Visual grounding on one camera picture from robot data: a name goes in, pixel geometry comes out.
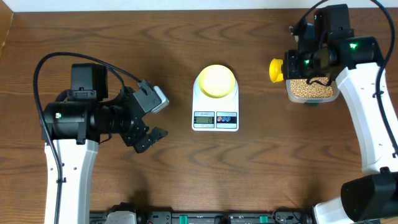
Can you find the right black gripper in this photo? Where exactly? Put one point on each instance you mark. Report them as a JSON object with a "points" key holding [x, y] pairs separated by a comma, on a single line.
{"points": [[290, 71]]}

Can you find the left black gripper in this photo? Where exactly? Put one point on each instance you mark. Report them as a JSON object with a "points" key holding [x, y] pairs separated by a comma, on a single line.
{"points": [[132, 134]]}

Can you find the yellow measuring scoop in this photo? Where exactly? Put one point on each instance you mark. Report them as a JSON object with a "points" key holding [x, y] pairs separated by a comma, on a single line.
{"points": [[275, 70]]}

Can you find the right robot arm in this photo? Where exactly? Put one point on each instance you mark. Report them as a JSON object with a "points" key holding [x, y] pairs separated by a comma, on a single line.
{"points": [[355, 65]]}

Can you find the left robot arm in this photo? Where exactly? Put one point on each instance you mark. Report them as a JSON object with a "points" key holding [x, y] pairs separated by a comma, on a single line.
{"points": [[76, 120]]}

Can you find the white digital kitchen scale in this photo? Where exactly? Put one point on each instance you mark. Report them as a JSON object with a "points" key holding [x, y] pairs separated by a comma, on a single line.
{"points": [[215, 114]]}

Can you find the yellow plastic bowl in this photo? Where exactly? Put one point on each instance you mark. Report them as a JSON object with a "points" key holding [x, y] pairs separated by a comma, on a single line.
{"points": [[216, 81]]}

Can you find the pile of soybeans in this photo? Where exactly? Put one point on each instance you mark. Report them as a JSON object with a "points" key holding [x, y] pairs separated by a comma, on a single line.
{"points": [[317, 89]]}

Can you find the clear plastic container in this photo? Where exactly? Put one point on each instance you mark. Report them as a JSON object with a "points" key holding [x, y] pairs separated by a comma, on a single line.
{"points": [[296, 99]]}

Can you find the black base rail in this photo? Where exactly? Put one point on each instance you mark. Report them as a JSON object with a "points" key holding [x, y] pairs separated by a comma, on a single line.
{"points": [[130, 213]]}

